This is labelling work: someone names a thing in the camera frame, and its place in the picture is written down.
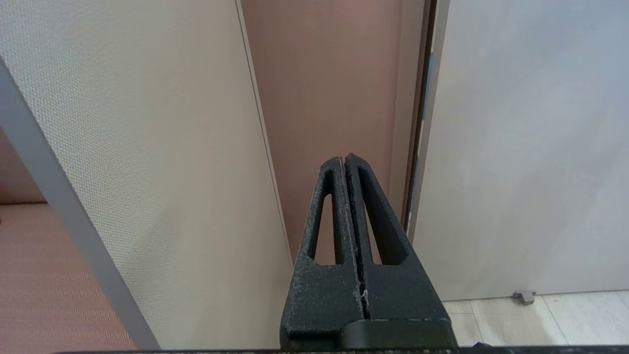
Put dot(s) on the beige cabinet panel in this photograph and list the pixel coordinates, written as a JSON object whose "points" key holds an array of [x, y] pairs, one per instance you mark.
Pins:
{"points": [[147, 147]]}

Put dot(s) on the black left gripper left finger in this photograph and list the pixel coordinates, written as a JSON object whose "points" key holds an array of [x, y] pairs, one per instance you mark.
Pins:
{"points": [[322, 295]]}

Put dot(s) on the white door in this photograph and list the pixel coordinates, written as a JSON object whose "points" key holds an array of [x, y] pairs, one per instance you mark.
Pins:
{"points": [[530, 147]]}

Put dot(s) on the small grey floor door stop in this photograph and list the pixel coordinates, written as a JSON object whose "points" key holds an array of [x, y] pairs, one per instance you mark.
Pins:
{"points": [[524, 296]]}

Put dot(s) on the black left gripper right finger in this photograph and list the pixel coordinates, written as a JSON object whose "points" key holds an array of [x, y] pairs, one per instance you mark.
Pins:
{"points": [[403, 290]]}

